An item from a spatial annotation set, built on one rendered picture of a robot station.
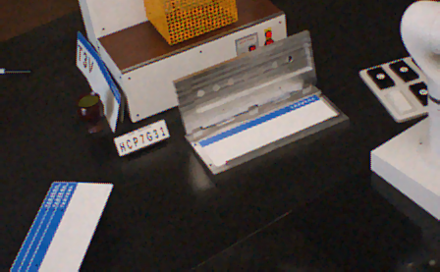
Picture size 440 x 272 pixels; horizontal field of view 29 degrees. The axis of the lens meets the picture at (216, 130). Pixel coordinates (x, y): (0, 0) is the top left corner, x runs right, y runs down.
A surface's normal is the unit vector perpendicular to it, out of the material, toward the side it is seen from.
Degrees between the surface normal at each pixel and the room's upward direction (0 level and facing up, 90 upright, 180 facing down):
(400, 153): 4
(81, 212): 0
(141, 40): 0
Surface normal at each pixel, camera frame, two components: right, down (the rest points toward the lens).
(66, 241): -0.12, -0.77
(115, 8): 0.43, 0.53
